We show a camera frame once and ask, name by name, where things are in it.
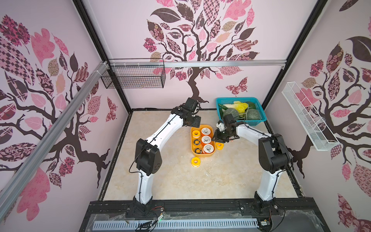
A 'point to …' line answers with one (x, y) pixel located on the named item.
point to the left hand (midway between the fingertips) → (192, 124)
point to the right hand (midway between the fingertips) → (213, 140)
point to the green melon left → (231, 110)
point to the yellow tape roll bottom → (196, 134)
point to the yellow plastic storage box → (201, 145)
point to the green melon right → (253, 114)
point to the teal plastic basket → (223, 100)
